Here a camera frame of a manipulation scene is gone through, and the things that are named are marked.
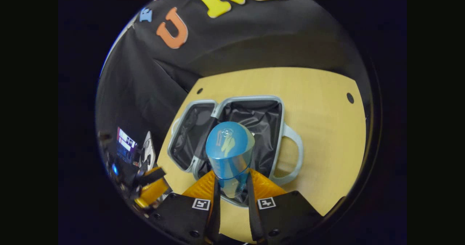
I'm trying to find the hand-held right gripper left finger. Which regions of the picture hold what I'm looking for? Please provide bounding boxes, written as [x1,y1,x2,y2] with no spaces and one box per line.
[149,170,221,245]

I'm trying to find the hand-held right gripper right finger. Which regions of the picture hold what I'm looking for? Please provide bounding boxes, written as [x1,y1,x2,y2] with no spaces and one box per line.
[247,169,324,244]

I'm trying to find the blue capped clear bottle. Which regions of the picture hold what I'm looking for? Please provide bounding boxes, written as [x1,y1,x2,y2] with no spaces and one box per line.
[205,121,255,198]

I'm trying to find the light blue suitcase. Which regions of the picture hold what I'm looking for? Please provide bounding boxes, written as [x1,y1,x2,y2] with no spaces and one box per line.
[167,95,304,207]

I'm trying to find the white printed board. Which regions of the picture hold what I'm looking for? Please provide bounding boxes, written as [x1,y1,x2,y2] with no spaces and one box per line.
[139,131,157,171]

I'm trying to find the lit monitor screen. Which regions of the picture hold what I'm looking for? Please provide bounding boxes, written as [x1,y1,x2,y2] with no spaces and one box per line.
[116,127,139,166]

